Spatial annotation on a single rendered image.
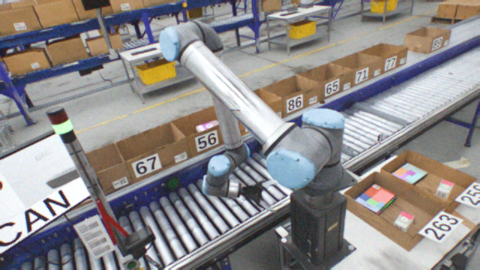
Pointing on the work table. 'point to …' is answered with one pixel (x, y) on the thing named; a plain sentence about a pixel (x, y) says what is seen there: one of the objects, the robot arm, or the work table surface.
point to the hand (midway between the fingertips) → (279, 196)
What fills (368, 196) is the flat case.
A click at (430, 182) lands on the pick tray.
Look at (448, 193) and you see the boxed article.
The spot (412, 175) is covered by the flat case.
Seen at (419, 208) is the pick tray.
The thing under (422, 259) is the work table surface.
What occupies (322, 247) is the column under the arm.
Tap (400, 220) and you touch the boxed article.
